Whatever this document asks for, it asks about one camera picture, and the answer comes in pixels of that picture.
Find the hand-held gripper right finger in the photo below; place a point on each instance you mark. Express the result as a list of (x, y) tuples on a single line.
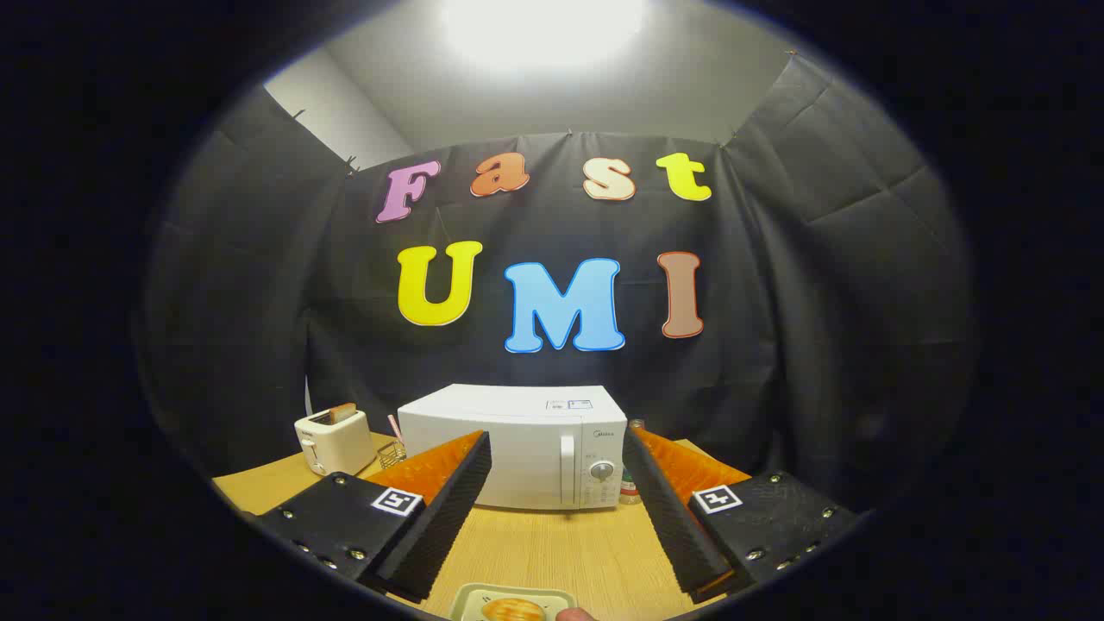
[(668, 509)]

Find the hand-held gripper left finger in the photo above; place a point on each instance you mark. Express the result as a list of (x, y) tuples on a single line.
[(448, 509)]

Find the white microwave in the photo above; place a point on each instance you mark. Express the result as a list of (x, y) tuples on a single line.
[(535, 457)]

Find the golden bread roll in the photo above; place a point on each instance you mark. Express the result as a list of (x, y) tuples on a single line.
[(513, 611)]

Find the clear bottle red label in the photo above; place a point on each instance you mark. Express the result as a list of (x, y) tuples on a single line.
[(630, 490)]

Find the pale green tray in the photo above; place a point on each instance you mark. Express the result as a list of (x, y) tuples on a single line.
[(470, 599)]

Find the white toaster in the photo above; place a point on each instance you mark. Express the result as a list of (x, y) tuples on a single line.
[(332, 444)]

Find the toast slice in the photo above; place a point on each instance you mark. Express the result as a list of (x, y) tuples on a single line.
[(342, 413)]

